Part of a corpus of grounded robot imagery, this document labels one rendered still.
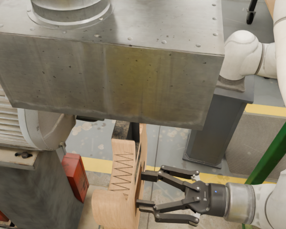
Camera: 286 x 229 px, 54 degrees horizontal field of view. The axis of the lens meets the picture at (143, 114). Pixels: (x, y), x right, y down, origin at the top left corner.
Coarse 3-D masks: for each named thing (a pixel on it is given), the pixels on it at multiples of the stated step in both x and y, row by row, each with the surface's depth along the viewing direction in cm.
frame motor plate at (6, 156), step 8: (0, 152) 70; (8, 152) 70; (16, 152) 70; (24, 152) 69; (32, 152) 70; (40, 152) 71; (0, 160) 68; (8, 160) 68; (16, 160) 68; (24, 160) 68; (32, 160) 68; (24, 168) 69; (32, 168) 68
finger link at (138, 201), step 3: (138, 201) 64; (141, 201) 64; (144, 201) 64; (147, 201) 64; (150, 201) 64; (153, 201) 64; (138, 204) 65; (144, 204) 64; (147, 204) 64; (150, 204) 64; (138, 207) 66
